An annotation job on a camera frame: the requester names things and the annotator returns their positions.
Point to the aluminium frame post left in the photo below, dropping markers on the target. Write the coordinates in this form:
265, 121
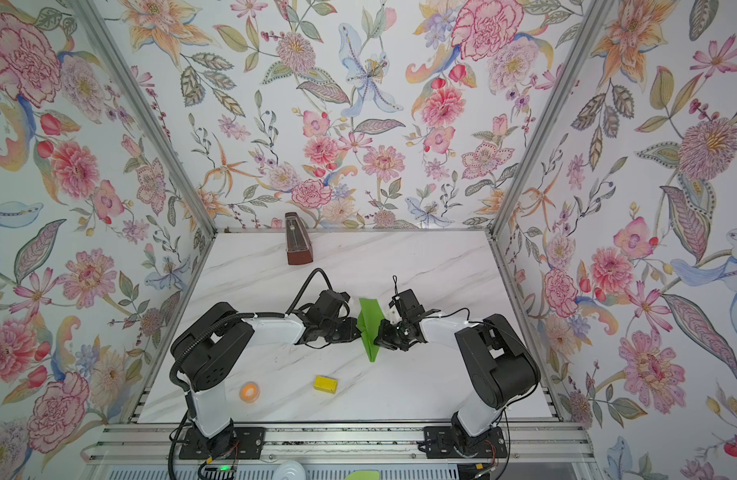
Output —
90, 20

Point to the brown wooden metronome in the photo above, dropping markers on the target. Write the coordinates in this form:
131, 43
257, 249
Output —
298, 243

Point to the aluminium frame post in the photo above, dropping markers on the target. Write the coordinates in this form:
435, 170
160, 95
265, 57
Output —
588, 31
90, 20

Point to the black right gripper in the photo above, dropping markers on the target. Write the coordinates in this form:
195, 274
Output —
384, 339

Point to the yellow sponge block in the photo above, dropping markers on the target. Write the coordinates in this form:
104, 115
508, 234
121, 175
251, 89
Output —
325, 384

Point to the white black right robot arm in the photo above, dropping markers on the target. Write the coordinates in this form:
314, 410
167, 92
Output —
500, 368

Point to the green square paper sheet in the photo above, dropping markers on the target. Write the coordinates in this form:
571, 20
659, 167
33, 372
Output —
369, 322

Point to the aluminium frame post right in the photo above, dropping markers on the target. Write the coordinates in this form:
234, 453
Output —
588, 31

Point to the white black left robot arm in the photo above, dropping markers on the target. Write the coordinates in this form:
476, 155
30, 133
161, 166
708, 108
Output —
205, 354

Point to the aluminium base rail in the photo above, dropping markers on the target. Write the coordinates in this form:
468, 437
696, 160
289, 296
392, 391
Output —
526, 441

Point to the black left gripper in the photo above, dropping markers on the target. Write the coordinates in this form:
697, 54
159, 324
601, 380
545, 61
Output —
351, 326

